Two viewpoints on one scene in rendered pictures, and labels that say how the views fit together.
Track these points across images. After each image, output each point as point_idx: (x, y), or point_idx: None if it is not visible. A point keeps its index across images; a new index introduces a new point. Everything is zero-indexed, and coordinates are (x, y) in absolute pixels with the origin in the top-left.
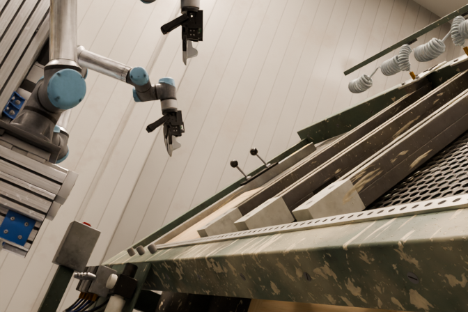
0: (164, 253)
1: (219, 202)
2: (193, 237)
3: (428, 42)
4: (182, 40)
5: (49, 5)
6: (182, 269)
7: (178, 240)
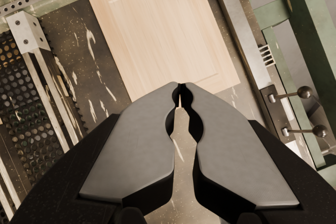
0: None
1: (241, 48)
2: (121, 7)
3: None
4: (40, 183)
5: None
6: None
7: None
